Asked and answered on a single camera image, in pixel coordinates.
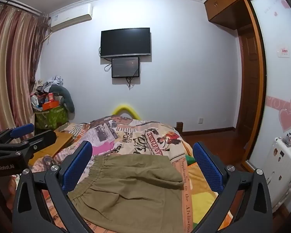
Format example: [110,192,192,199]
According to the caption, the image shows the green fabric storage box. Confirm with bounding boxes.
[34,104,70,130]

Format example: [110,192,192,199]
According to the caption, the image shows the olive green pants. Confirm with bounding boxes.
[67,154,185,233]

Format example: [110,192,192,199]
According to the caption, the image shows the white heart sticker sliding door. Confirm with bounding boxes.
[247,0,291,173]

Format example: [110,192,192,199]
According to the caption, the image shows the small black wall monitor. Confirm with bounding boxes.
[111,57,139,78]

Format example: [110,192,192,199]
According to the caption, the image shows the black wall television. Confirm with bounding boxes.
[100,27,152,59]

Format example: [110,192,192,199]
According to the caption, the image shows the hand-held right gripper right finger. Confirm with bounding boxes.
[192,141,273,233]

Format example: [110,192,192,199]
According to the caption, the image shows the pile of clothes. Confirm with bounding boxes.
[30,75,65,96]

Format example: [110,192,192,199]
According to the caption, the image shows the white paper door sign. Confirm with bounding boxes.
[278,46,290,58]

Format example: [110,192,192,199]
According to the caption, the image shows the white suitcase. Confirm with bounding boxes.
[263,137,291,208]

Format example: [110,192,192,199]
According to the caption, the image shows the yellow foam tube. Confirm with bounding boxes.
[112,104,141,120]

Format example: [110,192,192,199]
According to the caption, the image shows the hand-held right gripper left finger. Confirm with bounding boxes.
[13,141,97,233]

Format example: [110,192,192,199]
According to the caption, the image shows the striped red curtain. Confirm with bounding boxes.
[0,1,49,136]

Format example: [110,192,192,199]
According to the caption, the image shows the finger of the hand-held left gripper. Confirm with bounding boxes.
[0,123,35,148]
[0,130,57,162]

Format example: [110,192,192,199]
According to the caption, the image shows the wooden bedside table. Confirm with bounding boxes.
[28,131,74,168]

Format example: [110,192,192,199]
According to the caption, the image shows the white curtain rail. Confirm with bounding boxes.
[0,0,51,19]

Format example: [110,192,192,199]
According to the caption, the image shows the orange box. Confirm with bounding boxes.
[42,101,60,111]

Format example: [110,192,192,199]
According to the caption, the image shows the printed newspaper pattern blanket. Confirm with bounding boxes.
[12,116,233,233]

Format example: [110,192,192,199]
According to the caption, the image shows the wooden room door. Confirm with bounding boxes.
[238,29,262,136]

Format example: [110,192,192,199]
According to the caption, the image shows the white air conditioner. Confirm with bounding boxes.
[49,4,94,32]

